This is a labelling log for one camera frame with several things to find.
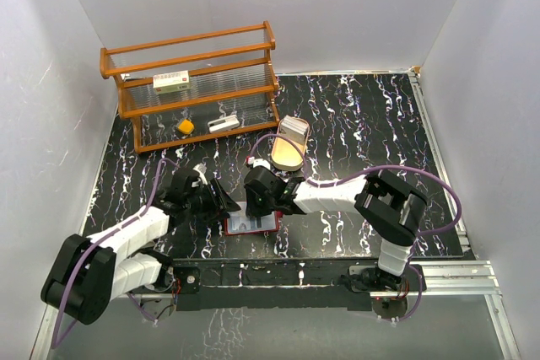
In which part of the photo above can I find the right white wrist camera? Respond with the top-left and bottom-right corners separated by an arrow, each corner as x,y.
246,156 -> 272,170

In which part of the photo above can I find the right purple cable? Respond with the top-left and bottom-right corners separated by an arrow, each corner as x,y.
248,134 -> 463,237

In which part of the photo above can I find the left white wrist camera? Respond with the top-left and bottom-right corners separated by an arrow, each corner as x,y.
192,164 -> 208,186

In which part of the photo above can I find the purple cable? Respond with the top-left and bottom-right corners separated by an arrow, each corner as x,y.
248,134 -> 463,237
52,157 -> 199,348

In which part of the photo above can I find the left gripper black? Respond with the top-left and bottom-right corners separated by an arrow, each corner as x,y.
185,179 -> 240,223

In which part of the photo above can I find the white red box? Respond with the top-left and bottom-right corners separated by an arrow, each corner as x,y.
153,70 -> 191,94

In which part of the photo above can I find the red leather card holder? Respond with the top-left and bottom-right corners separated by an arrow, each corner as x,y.
224,211 -> 280,236

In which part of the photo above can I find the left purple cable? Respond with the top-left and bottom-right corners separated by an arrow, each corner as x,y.
52,157 -> 199,348

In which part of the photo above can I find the yellow square object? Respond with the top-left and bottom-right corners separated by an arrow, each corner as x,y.
176,119 -> 195,135

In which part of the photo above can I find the stack of credit cards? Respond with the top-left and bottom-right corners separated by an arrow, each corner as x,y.
280,116 -> 310,137

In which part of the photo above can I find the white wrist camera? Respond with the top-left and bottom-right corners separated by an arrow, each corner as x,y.
246,156 -> 272,170
192,164 -> 208,186

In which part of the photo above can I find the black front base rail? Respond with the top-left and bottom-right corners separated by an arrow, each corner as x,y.
172,258 -> 376,311

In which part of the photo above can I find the white stapler-like object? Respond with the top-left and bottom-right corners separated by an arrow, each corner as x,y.
208,115 -> 240,133

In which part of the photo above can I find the wooden shelf rack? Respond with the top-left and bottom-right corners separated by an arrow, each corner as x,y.
100,21 -> 280,153

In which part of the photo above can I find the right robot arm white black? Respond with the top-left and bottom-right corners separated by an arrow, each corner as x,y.
244,166 -> 427,290

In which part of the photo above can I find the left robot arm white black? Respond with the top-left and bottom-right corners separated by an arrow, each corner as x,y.
40,169 -> 240,325

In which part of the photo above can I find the aluminium frame rail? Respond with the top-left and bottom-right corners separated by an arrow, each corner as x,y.
408,65 -> 521,360

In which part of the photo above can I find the beige oval tray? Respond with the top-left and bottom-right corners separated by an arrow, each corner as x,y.
271,122 -> 311,172

